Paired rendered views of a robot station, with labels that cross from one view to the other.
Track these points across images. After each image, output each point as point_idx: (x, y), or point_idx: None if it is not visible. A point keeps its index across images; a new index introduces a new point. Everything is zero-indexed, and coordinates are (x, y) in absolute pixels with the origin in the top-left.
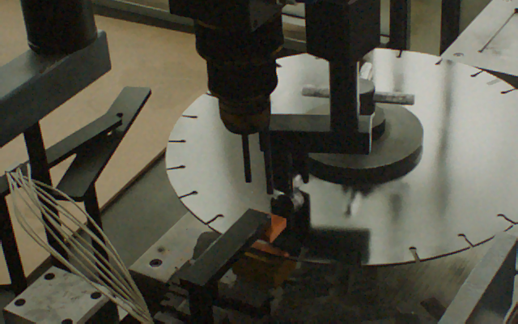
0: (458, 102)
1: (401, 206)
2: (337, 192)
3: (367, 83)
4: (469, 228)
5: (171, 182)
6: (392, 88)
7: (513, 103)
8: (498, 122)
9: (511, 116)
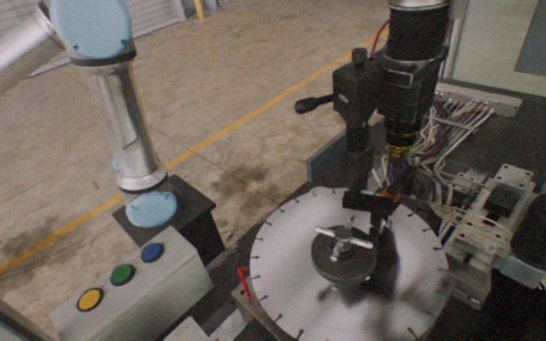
0: (284, 272)
1: (332, 210)
2: (357, 221)
3: (337, 235)
4: (310, 198)
5: (437, 238)
6: (315, 294)
7: (258, 266)
8: (273, 253)
9: (264, 256)
